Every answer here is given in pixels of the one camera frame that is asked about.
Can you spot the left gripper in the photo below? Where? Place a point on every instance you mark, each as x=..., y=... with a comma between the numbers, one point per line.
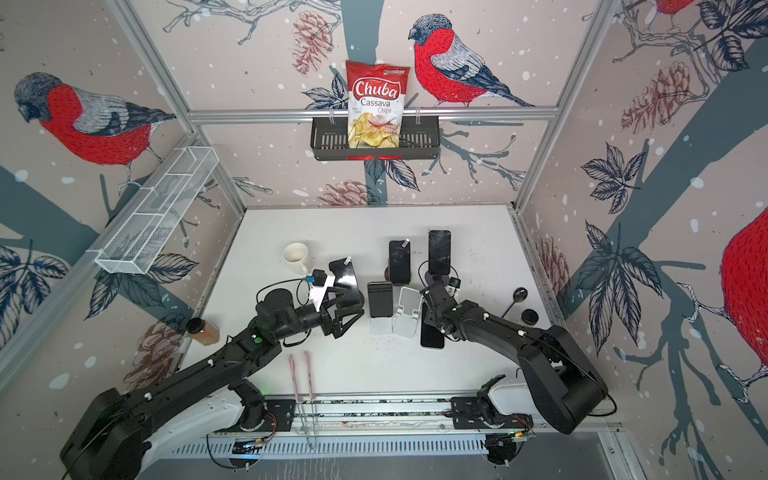
x=334, y=326

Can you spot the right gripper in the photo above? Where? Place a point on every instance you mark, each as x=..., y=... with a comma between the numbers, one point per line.
x=430, y=319

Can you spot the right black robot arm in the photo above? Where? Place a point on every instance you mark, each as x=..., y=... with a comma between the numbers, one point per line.
x=564, y=385

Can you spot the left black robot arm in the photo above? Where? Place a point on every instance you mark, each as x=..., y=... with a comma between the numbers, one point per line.
x=119, y=435

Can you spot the grey round base stand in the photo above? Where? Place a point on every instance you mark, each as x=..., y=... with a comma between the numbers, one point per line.
x=431, y=279

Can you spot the large black reflective phone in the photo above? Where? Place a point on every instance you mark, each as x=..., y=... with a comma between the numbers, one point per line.
x=345, y=283

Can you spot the tall black phone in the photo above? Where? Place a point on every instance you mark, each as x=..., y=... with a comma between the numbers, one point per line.
x=439, y=252

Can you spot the purple-edged black phone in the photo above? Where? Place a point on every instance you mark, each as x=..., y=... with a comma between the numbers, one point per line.
x=399, y=262

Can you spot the right pink chopstick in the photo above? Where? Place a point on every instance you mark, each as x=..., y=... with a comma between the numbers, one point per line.
x=312, y=401

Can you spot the pink chopstick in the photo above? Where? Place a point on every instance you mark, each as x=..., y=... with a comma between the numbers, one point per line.
x=297, y=397
x=312, y=401

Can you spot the left pink chopstick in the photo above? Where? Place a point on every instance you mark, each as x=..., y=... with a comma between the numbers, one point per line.
x=297, y=397

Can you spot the white ceramic mug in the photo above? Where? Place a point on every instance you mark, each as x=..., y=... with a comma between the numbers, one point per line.
x=295, y=256

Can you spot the Chuba cassava chips bag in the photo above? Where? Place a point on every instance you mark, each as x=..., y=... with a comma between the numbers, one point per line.
x=376, y=99

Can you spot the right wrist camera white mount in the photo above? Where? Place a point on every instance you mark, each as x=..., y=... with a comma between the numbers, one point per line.
x=454, y=283

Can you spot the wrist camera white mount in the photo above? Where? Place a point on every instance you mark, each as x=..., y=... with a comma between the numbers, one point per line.
x=319, y=282
x=454, y=283

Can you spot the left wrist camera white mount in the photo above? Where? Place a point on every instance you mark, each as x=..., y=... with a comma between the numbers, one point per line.
x=319, y=282

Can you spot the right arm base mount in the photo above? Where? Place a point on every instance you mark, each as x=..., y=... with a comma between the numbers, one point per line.
x=472, y=413

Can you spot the aluminium front rail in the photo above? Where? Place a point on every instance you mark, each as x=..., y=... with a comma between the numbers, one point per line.
x=372, y=414

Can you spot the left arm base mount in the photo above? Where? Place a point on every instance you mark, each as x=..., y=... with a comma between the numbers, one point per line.
x=275, y=414

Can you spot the black wire wall basket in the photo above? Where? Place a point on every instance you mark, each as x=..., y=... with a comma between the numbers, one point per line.
x=419, y=140

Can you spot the white wire mesh shelf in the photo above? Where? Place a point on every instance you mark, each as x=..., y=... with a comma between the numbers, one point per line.
x=141, y=237

